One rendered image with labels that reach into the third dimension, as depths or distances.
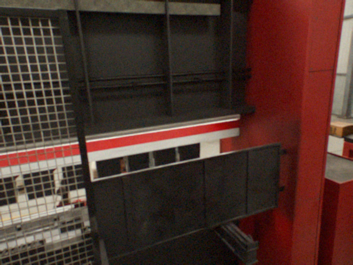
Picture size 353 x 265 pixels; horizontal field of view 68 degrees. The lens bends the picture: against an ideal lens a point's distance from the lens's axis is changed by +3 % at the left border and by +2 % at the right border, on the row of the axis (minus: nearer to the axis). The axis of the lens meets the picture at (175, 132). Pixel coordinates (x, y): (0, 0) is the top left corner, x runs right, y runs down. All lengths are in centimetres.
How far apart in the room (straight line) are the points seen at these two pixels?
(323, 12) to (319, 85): 38
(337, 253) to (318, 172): 73
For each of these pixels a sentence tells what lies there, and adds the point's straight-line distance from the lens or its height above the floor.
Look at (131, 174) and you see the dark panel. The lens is 127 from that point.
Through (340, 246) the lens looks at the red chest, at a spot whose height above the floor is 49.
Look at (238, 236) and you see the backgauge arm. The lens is 164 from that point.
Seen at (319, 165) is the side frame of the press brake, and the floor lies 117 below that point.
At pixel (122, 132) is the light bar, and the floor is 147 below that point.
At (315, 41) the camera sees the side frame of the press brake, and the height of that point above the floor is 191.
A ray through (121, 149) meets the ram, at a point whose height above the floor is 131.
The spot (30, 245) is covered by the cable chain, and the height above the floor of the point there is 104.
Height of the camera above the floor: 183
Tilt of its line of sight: 15 degrees down
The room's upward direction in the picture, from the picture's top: 3 degrees counter-clockwise
